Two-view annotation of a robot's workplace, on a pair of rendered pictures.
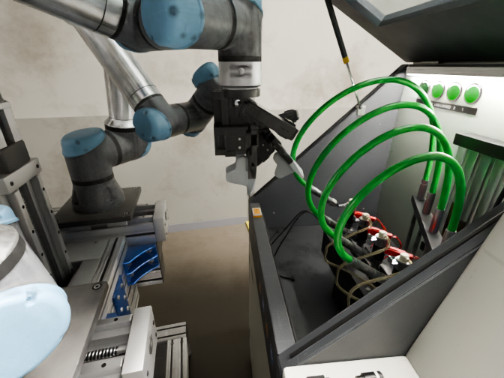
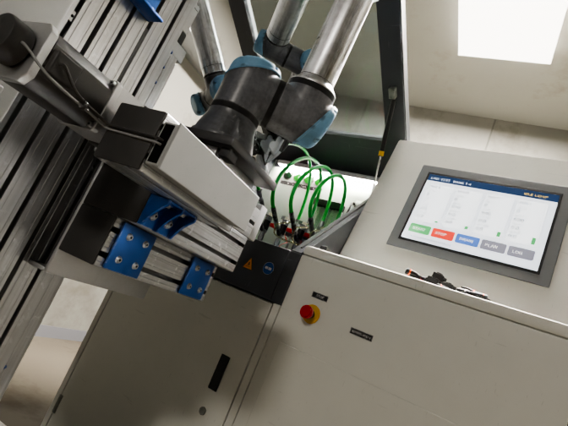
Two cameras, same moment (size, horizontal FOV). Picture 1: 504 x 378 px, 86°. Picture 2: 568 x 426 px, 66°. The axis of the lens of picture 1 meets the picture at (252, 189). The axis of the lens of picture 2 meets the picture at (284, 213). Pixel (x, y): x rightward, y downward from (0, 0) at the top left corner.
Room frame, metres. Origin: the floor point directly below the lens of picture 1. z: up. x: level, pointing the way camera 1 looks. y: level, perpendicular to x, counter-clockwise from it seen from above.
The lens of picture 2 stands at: (-0.45, 0.98, 0.77)
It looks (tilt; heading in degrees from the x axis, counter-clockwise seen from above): 12 degrees up; 310
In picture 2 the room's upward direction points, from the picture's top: 23 degrees clockwise
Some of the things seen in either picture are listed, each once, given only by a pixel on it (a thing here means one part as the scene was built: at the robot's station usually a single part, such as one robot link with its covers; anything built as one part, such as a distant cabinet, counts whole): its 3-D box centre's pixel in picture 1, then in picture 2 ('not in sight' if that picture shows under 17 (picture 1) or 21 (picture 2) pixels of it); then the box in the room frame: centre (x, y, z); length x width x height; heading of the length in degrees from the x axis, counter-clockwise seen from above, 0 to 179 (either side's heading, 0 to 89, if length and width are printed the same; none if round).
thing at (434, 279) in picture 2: not in sight; (447, 285); (-0.08, -0.20, 1.01); 0.23 x 0.11 x 0.06; 5
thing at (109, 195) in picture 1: (96, 188); not in sight; (0.78, 0.50, 1.09); 0.15 x 0.15 x 0.10
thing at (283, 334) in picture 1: (265, 272); (210, 249); (0.64, -0.04, 0.87); 0.62 x 0.04 x 0.16; 5
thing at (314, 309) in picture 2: not in sight; (308, 312); (0.19, -0.04, 0.80); 0.05 x 0.04 x 0.05; 5
